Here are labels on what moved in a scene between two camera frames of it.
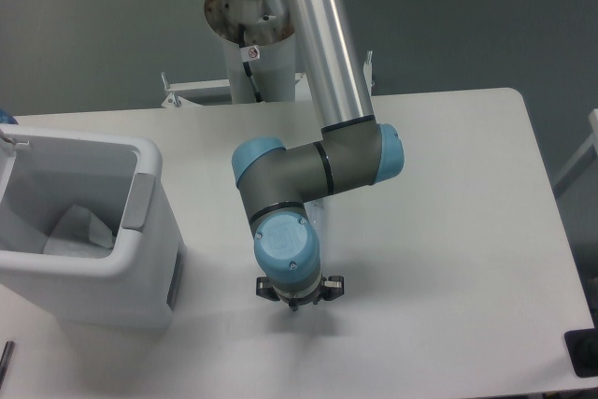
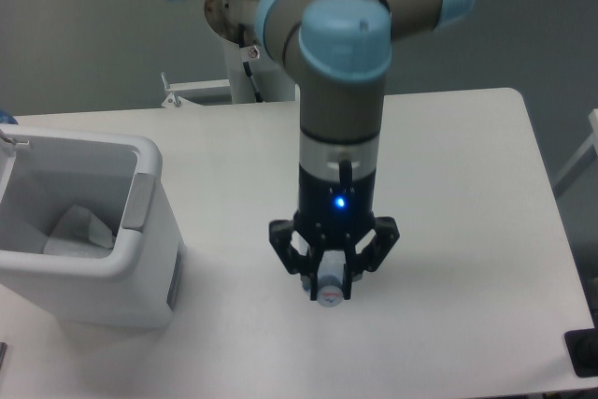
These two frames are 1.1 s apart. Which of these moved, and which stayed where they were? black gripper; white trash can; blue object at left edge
Moved: black gripper
Stayed: blue object at left edge; white trash can
